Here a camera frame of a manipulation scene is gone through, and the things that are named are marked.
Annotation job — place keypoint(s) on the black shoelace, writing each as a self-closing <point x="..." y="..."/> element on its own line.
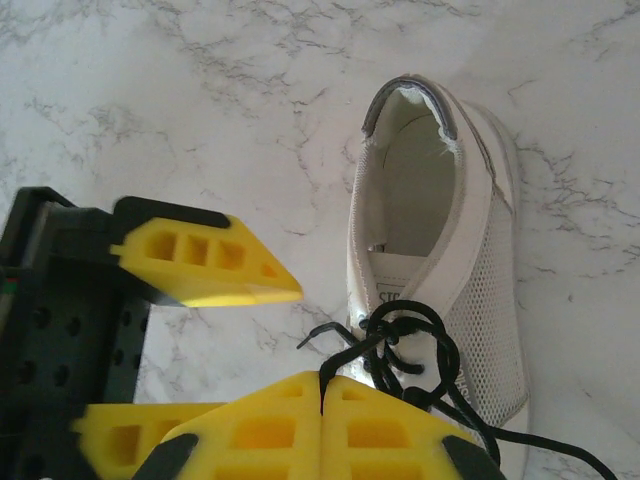
<point x="453" y="352"/>

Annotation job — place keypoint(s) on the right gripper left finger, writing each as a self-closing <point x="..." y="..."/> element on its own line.
<point x="260" y="440"/>

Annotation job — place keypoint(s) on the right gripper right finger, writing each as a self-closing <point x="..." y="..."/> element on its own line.
<point x="380" y="445"/>

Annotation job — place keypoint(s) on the white sneaker shoe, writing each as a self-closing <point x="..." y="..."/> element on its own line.
<point x="490" y="280"/>

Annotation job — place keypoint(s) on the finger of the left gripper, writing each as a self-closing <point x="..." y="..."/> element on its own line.
<point x="130" y="422"/>
<point x="210" y="270"/>

